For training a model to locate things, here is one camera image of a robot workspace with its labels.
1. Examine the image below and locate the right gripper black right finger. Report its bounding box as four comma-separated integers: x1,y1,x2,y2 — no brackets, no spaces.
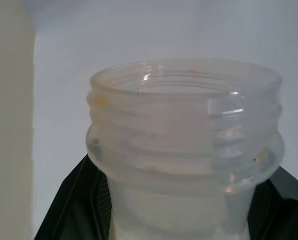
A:
246,166,298,240

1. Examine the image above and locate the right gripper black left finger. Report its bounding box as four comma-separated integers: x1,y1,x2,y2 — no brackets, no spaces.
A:
33,152,115,240

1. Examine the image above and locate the clear plastic threaded jar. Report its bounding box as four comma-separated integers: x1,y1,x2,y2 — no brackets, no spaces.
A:
85,57,286,240

